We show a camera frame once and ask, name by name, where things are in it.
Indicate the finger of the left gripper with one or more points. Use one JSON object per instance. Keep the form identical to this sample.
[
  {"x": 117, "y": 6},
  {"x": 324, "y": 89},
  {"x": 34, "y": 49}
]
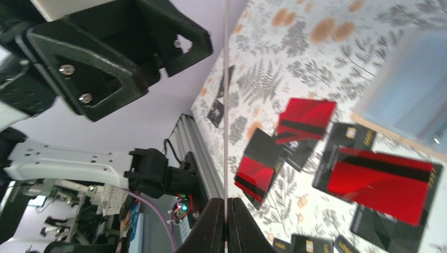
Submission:
[
  {"x": 94, "y": 79},
  {"x": 180, "y": 42}
]

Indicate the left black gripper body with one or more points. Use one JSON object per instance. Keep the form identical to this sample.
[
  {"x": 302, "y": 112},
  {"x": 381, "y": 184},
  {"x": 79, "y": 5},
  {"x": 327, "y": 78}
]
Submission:
[{"x": 26, "y": 90}]

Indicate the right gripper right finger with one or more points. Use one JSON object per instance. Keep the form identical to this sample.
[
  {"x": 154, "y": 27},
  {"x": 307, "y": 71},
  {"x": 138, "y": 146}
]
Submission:
[{"x": 244, "y": 235}]

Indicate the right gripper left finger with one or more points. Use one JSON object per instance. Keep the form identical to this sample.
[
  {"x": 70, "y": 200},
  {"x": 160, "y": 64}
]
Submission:
[{"x": 207, "y": 234}]

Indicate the beige leather card holder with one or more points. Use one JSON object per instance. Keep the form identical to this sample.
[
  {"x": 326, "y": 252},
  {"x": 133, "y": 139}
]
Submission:
[{"x": 406, "y": 101}]

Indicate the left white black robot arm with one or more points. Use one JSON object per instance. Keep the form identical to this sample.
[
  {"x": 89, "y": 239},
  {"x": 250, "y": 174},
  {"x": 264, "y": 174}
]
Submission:
[{"x": 26, "y": 164}]

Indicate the black card by left arm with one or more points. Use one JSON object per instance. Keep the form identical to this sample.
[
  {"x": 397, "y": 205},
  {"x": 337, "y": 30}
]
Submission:
[{"x": 216, "y": 113}]

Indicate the black chip cards cluster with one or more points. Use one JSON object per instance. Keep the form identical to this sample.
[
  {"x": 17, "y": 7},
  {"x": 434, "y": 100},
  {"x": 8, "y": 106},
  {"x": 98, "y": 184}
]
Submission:
[{"x": 311, "y": 244}]

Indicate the black red card left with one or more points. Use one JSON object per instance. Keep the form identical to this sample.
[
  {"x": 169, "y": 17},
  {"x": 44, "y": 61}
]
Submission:
[{"x": 260, "y": 164}]

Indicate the red black card centre top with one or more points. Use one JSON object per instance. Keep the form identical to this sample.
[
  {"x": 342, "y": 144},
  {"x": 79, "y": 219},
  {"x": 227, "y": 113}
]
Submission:
[{"x": 393, "y": 185}]

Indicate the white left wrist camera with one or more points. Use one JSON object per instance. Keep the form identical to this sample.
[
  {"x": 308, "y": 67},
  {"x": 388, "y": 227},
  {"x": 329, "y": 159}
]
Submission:
[{"x": 54, "y": 9}]

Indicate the aluminium rail frame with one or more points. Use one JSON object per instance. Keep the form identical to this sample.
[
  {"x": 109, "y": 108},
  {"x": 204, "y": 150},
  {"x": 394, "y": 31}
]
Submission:
[{"x": 186, "y": 137}]

